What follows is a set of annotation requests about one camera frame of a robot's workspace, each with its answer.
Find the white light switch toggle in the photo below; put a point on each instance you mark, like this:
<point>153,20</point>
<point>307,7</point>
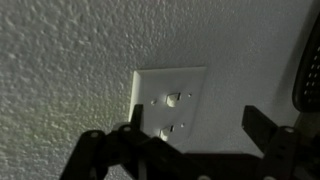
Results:
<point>165,134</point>
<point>172,99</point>

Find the black perforated metal chair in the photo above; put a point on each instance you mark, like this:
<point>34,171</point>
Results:
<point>308,73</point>

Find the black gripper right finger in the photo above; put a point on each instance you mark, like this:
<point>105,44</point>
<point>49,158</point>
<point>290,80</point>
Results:
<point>283,153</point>

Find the white double switch plate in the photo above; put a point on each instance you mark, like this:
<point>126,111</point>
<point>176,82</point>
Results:
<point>163,83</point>

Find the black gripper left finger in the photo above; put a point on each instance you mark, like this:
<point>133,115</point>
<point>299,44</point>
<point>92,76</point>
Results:
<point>133,156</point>

